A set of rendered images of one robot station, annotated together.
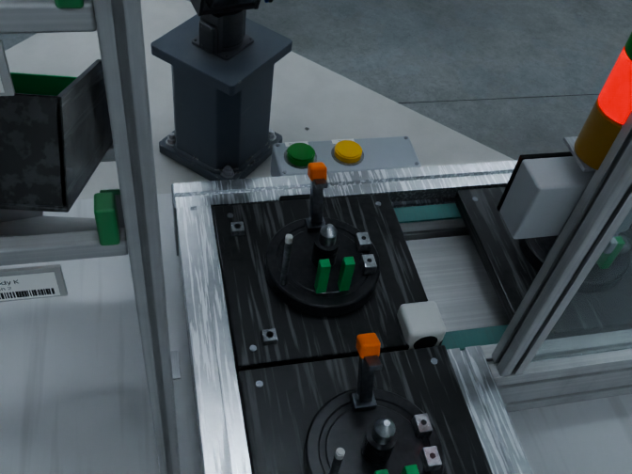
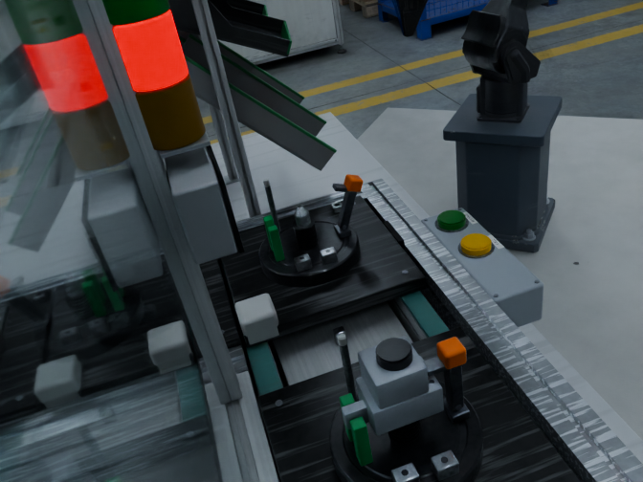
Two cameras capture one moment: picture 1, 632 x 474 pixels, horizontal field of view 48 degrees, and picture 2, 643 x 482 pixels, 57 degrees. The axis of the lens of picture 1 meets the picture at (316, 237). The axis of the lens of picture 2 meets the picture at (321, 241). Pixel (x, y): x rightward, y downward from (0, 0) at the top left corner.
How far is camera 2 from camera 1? 0.98 m
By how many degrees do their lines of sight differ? 70
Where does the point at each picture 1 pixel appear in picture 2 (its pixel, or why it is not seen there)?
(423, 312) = (258, 306)
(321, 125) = (591, 271)
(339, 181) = (432, 250)
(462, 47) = not seen: outside the picture
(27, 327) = (286, 201)
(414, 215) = (419, 313)
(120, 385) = not seen: hidden behind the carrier
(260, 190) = (400, 216)
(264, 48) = (514, 128)
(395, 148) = (511, 276)
